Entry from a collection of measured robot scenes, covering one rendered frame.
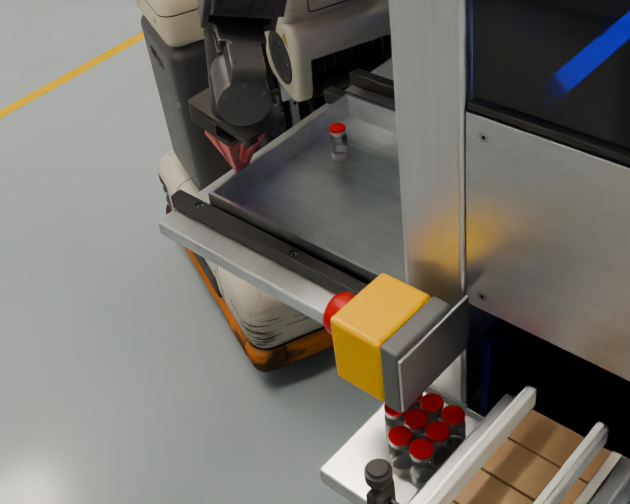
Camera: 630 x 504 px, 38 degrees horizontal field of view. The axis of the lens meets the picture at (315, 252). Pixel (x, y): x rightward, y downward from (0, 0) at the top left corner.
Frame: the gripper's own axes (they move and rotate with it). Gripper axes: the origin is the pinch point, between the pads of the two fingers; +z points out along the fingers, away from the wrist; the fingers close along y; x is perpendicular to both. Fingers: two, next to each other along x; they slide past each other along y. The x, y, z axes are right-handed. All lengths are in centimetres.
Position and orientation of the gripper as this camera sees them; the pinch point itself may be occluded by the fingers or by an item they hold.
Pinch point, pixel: (241, 166)
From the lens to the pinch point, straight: 113.6
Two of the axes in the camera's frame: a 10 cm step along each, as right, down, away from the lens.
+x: 7.0, -5.3, 4.8
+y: 7.1, 5.2, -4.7
